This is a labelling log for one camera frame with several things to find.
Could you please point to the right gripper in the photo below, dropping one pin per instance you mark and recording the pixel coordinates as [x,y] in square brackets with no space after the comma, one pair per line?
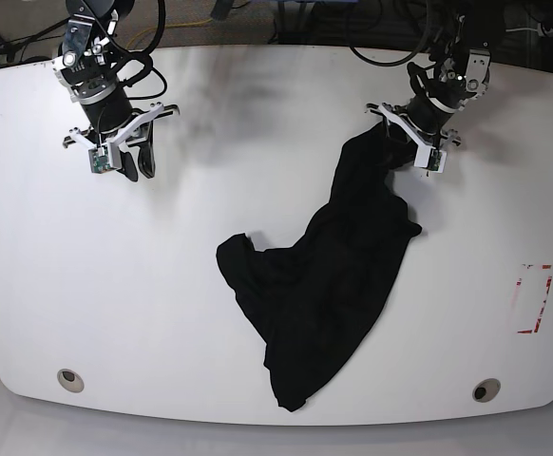
[107,117]

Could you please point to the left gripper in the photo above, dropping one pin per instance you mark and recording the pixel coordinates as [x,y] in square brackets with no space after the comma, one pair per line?
[420,121]

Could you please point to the black T-shirt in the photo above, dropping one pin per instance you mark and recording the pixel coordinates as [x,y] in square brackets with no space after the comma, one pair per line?
[313,303]

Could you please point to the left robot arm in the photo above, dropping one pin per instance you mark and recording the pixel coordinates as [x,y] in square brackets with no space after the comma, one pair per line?
[458,73]

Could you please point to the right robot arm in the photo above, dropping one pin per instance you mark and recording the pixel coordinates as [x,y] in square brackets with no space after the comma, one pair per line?
[90,61]

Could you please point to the red tape rectangle marking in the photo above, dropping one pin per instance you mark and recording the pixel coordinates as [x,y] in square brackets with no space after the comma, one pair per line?
[530,297]

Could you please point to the left table grommet hole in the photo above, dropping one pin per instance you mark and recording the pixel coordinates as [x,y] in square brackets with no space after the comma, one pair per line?
[70,381]

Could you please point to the table grommet hole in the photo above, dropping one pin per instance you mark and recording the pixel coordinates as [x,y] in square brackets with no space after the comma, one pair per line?
[70,381]
[486,390]

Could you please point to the right table grommet hole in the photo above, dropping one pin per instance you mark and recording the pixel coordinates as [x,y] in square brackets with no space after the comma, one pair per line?
[486,390]

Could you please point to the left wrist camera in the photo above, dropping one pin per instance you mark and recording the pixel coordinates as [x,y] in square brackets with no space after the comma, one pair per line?
[430,159]

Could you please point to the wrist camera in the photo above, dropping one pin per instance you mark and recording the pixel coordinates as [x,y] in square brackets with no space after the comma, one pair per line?
[430,159]
[102,161]

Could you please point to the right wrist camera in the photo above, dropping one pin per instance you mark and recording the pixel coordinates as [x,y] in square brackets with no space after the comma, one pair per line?
[102,161]

